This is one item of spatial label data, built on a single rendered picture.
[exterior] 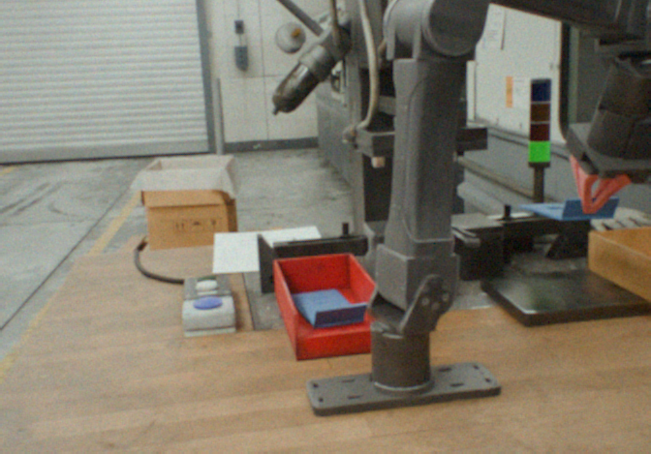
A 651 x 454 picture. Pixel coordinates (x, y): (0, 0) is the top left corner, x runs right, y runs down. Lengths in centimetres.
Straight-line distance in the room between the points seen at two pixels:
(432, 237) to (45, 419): 44
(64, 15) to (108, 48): 66
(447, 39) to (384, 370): 34
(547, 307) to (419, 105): 40
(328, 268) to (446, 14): 53
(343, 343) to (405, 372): 15
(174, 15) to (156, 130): 151
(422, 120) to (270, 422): 34
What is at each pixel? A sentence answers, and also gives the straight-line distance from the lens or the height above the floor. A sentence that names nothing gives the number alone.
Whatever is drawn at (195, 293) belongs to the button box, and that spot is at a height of 93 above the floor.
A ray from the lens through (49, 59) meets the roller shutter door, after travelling 1058.
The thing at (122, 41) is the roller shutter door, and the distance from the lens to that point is 1040.
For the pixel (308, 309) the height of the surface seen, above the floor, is 91.
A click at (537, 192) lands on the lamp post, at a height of 99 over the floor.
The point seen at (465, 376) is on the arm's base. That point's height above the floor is 91.
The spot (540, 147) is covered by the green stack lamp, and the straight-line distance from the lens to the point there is 140.
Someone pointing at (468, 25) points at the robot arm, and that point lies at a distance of 74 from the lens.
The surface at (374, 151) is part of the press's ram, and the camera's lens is 111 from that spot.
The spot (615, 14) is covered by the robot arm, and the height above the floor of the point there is 128.
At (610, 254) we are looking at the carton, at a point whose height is 95.
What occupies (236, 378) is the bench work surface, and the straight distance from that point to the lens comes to 88.
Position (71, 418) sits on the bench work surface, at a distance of 85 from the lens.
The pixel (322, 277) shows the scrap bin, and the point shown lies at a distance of 114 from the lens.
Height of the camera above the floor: 126
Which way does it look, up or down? 13 degrees down
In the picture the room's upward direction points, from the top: 3 degrees counter-clockwise
